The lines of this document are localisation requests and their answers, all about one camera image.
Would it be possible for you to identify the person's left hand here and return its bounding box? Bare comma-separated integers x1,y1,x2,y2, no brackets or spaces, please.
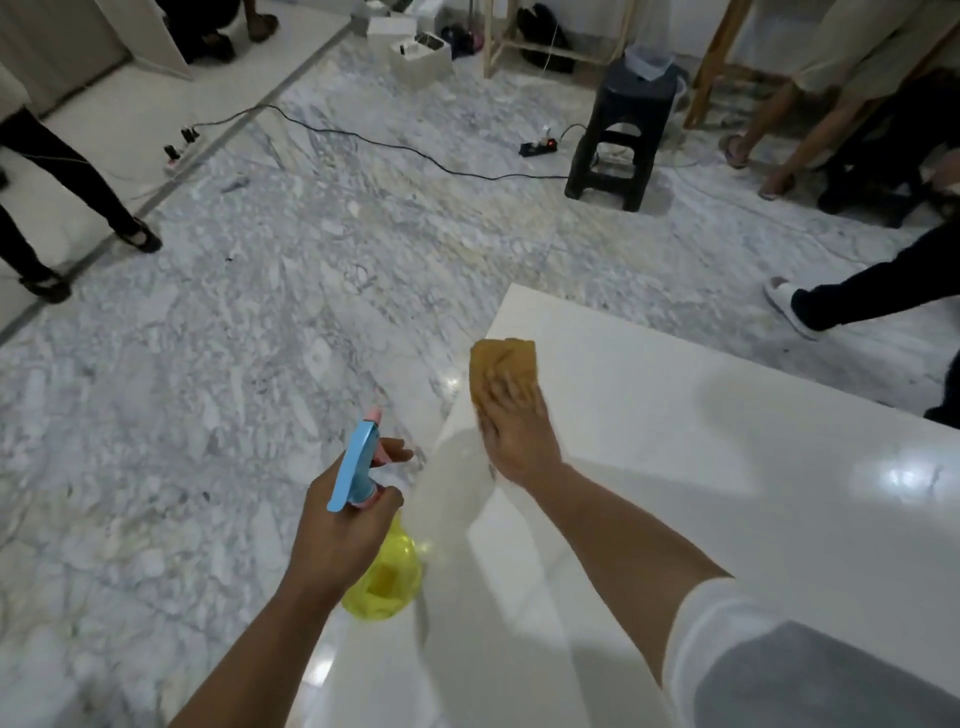
287,438,415,605

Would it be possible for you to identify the person's right hand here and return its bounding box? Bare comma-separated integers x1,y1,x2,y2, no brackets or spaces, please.
477,366,565,490

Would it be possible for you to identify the brown cleaning cloth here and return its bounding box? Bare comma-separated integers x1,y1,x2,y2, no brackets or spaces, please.
469,338,540,412

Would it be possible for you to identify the yellow spray bottle blue trigger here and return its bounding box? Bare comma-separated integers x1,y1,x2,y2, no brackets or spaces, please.
326,407,425,624

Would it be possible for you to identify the person's right forearm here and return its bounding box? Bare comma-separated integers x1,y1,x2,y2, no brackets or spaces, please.
521,461,734,687

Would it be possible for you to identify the person's left forearm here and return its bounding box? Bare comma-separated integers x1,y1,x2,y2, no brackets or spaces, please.
168,573,354,728

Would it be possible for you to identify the black plastic stool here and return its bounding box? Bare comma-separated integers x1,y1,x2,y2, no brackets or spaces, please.
564,58,682,213

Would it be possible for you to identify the open white box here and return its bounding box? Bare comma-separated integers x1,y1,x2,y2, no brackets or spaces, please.
387,32,453,92

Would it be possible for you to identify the small dark appliance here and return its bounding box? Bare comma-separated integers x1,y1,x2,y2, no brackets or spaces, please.
439,23,477,61

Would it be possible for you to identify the clear plastic container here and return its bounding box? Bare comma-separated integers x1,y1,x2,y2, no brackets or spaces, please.
624,43,677,83

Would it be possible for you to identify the black bag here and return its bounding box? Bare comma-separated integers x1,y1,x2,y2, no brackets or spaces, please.
516,3,579,75

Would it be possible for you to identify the wooden table leg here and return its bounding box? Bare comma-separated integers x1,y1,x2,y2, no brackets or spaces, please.
683,0,792,130

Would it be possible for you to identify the closed white box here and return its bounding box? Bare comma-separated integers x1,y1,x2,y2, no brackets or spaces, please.
365,13,419,40

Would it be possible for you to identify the white shirt sleeve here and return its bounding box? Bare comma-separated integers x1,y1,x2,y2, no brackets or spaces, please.
662,576,960,728

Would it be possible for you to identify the white power strip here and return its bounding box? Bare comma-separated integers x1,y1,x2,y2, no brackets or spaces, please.
162,126,204,178

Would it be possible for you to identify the white board panel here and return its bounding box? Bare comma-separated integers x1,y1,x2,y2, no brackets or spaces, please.
93,0,195,82

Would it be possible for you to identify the black power cable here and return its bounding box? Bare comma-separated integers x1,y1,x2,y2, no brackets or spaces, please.
191,103,573,183

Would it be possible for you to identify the wooden frame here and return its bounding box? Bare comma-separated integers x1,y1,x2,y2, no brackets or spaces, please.
483,0,637,81

